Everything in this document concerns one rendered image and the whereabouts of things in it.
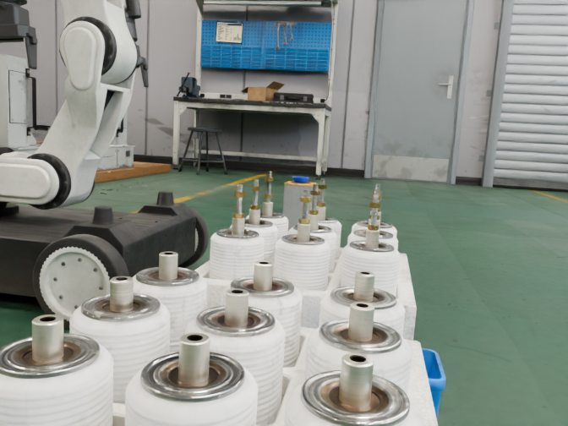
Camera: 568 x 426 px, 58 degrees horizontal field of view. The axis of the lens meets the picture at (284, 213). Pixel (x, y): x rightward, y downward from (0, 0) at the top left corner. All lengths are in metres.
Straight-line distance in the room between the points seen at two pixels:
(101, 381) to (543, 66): 5.99
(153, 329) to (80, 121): 0.92
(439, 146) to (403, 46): 1.16
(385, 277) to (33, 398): 0.59
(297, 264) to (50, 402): 0.53
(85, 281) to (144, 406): 0.80
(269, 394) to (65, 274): 0.75
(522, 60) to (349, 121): 1.90
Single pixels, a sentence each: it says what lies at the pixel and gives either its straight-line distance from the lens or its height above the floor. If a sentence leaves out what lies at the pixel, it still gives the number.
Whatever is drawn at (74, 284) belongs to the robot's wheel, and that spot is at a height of 0.10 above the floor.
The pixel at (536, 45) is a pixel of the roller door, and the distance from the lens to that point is 6.25.
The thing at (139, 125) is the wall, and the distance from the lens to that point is 6.66.
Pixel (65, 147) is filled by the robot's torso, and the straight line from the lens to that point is 1.41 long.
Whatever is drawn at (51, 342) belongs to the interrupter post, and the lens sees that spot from 0.44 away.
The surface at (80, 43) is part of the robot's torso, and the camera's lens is 1.34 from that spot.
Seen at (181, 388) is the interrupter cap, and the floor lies 0.25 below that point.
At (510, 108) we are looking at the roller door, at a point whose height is 0.85.
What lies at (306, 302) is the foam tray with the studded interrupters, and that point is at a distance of 0.85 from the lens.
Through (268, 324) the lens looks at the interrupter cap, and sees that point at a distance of 0.49.
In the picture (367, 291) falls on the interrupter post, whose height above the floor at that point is 0.26.
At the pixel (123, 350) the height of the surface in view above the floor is 0.23.
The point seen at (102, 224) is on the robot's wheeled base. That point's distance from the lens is 1.21.
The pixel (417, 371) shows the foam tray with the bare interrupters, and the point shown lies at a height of 0.18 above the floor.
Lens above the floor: 0.43
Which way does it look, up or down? 9 degrees down
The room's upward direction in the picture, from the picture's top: 3 degrees clockwise
